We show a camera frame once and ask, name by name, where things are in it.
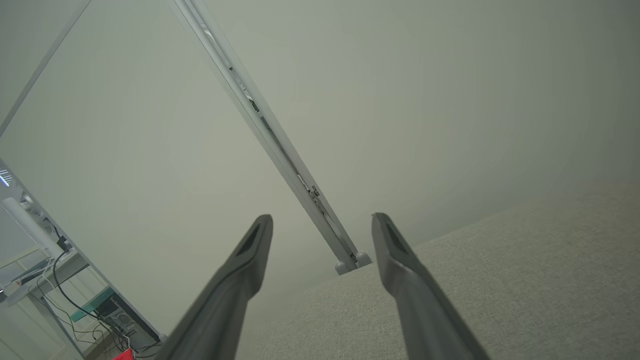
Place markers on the white tube pole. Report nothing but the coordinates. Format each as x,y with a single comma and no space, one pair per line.
30,225

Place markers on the black computer tower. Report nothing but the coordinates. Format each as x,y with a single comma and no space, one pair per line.
125,320

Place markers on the grey partition post with feet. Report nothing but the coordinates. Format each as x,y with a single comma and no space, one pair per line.
260,120

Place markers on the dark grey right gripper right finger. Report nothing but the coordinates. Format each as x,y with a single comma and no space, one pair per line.
420,310

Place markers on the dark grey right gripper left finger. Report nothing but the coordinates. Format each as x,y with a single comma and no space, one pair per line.
225,300

